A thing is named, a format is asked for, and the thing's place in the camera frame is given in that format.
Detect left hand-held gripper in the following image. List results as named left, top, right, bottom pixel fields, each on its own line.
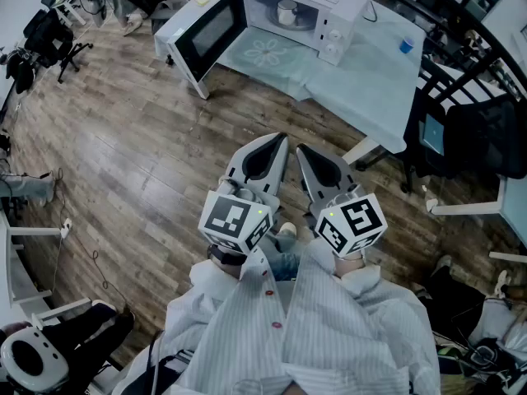
left=197, top=132, right=290, bottom=257

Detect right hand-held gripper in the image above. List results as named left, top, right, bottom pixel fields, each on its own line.
left=296, top=143, right=389, bottom=259

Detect white cup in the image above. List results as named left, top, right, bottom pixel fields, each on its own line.
left=276, top=0, right=300, bottom=26

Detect person's right forearm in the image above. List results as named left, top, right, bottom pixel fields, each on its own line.
left=332, top=252, right=413, bottom=317

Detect person's left forearm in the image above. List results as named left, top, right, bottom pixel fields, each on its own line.
left=187, top=243, right=259, bottom=300

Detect person's blue jeans leg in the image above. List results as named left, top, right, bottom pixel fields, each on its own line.
left=258, top=231, right=308, bottom=282

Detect black wristwatch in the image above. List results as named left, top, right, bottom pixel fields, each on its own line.
left=206, top=243, right=248, bottom=267

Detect table with pale tablecloth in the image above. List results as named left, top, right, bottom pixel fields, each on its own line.
left=154, top=0, right=427, bottom=156

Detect person's striped white shirt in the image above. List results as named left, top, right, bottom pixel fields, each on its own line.
left=110, top=236, right=442, bottom=395

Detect black bag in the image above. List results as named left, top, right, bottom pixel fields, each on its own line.
left=423, top=261, right=487, bottom=345

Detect white side table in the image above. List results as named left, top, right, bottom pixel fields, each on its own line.
left=427, top=174, right=527, bottom=263
left=0, top=207, right=92, bottom=329

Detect black metal railing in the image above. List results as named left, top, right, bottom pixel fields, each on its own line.
left=341, top=0, right=527, bottom=100

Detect white headset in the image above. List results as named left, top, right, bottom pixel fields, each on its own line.
left=0, top=327, right=70, bottom=393

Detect black backpack strap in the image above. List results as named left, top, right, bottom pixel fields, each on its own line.
left=134, top=330, right=195, bottom=395

